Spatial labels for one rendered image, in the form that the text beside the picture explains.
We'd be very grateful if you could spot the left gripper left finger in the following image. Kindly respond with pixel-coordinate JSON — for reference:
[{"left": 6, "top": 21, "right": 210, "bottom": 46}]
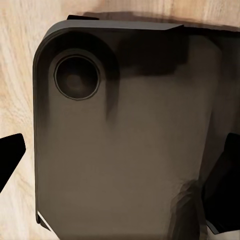
[{"left": 0, "top": 133, "right": 26, "bottom": 193}]

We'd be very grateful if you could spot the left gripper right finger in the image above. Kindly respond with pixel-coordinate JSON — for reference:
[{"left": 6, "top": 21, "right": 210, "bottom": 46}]
[{"left": 224, "top": 133, "right": 240, "bottom": 173}]

